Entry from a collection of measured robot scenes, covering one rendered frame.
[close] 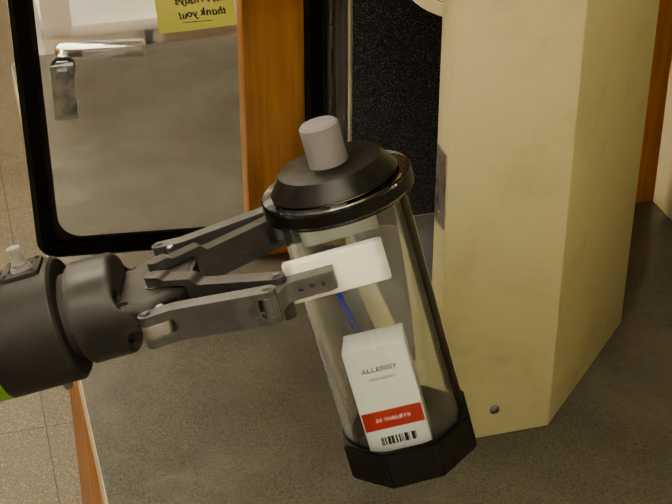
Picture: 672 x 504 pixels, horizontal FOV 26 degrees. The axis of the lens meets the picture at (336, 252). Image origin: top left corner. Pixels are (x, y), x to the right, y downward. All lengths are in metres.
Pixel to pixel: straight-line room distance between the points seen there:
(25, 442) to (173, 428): 1.57
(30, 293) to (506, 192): 0.41
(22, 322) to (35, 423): 1.94
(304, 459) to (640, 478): 0.30
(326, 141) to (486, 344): 0.36
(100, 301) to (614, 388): 0.59
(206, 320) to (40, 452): 1.93
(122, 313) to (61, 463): 1.85
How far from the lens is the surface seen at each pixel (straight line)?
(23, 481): 2.83
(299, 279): 0.98
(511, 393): 1.34
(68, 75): 1.43
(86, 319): 1.03
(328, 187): 0.98
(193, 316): 0.98
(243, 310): 0.97
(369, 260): 0.98
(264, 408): 1.39
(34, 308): 1.03
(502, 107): 1.18
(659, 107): 1.71
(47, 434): 2.94
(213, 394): 1.41
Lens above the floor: 1.77
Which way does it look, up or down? 31 degrees down
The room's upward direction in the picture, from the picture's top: straight up
